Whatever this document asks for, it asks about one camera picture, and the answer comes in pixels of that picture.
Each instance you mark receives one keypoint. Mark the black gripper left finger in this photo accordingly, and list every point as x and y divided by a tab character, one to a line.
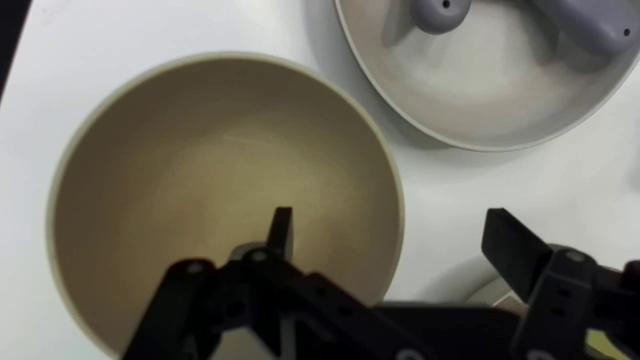
201	312

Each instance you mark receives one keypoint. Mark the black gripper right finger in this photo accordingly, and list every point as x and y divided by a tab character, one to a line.
560	292

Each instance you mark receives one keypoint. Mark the beige brown bowl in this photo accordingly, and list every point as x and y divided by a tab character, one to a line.
201	153

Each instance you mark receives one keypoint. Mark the large beige shallow dish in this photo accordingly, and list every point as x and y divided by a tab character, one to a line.
487	92

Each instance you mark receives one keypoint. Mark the grey game controller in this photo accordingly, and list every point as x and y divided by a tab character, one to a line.
586	23

